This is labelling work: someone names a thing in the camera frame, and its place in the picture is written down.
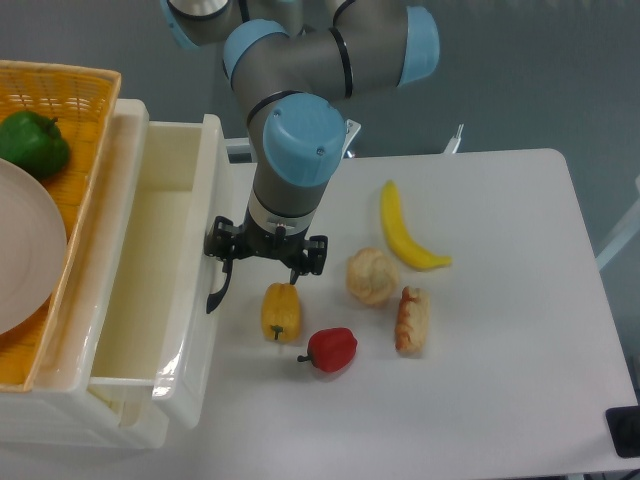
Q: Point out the white drawer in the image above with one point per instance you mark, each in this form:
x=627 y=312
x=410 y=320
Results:
x=154 y=352
x=138 y=421

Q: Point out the yellow banana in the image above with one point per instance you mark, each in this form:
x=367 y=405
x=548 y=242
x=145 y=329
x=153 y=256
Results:
x=397 y=235

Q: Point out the black device at table edge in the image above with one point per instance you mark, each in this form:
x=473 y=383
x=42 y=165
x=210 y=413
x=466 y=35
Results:
x=623 y=424

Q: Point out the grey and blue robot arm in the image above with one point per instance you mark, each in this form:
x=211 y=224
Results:
x=286 y=81

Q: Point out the pink round plate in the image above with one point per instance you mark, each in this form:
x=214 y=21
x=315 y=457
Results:
x=33 y=245

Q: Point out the black top drawer handle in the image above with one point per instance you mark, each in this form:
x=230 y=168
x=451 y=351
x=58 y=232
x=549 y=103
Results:
x=215 y=299

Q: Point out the green bell pepper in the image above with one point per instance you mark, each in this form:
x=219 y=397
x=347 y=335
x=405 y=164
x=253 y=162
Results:
x=34 y=143

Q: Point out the yellow woven basket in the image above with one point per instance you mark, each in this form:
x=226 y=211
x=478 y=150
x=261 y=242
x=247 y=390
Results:
x=83 y=100

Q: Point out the white frame leg right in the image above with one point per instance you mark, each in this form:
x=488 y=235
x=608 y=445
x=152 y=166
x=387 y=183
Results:
x=625 y=229

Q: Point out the white plastic drawer cabinet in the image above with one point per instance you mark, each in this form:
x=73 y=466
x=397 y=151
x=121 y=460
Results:
x=60 y=409

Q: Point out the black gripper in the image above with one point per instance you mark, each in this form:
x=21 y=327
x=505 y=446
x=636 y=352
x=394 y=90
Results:
x=228 y=242

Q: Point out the red bell pepper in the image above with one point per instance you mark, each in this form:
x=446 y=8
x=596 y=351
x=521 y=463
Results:
x=330 y=350

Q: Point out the round bread roll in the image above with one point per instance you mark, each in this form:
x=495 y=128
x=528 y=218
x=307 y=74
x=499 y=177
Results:
x=371 y=276

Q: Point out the yellow bell pepper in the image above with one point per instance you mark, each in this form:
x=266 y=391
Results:
x=281 y=313

